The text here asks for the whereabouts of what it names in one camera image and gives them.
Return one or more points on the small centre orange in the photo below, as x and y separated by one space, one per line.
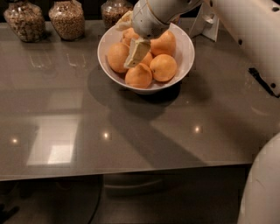
147 59

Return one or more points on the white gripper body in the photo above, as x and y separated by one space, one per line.
146 21

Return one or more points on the orange back left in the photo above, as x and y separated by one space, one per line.
128 35

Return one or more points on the glass jar far left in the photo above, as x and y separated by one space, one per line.
26 20

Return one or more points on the orange front centre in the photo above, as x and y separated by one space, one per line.
139 76

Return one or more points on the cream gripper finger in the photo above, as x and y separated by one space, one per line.
125 22
137 51

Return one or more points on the glass jar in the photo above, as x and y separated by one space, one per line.
26 20
113 10
67 19

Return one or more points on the orange front right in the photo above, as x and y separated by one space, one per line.
163 67

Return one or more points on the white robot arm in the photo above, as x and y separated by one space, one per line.
255 27

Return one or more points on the orange back right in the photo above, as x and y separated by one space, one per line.
165 44

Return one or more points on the white ceramic bowl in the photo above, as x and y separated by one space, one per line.
184 56

